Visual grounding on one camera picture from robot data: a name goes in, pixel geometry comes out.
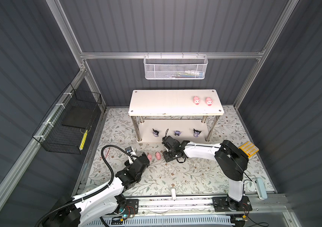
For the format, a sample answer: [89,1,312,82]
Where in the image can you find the white wire mesh basket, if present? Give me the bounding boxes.
[143,54,208,80]

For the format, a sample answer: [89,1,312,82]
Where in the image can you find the items in mesh basket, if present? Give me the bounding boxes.
[167,71,204,79]

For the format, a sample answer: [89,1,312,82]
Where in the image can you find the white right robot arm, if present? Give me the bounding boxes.
[162,136,249,203]

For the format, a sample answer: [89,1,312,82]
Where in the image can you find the white two-tier shelf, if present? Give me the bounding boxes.
[128,89,224,143]

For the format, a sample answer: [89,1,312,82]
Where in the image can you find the black corrugated cable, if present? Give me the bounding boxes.
[34,145,132,227]

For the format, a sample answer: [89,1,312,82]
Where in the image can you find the yellow calculator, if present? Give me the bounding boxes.
[239,141,259,159]

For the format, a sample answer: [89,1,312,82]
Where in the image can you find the white remote device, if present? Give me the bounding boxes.
[253,178,268,200]

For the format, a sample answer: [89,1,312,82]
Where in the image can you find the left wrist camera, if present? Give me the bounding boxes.
[125,147,138,164]

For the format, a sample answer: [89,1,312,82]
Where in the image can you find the red card pack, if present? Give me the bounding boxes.
[105,148,111,158]

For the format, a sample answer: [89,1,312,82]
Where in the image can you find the black wire wall basket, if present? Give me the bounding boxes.
[33,85,103,155]

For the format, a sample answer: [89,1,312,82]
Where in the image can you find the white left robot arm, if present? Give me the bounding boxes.
[35,153,150,227]

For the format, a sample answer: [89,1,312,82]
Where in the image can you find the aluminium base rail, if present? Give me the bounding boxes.
[64,194,289,219]

